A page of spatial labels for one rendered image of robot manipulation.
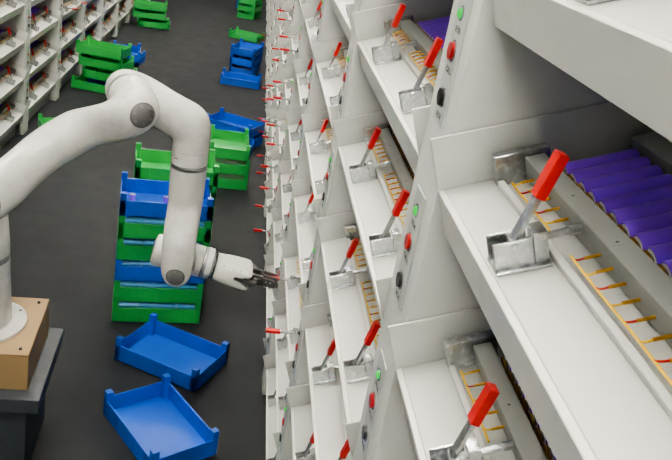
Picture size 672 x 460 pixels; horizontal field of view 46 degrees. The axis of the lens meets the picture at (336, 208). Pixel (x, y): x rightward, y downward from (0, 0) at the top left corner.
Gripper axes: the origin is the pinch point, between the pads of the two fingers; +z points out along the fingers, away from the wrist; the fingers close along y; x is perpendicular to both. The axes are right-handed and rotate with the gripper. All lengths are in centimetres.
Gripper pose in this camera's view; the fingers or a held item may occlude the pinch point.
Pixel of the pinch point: (269, 279)
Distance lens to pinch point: 212.2
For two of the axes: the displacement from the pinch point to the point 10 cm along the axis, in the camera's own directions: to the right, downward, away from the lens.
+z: 9.4, 2.7, 2.0
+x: 3.3, -8.8, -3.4
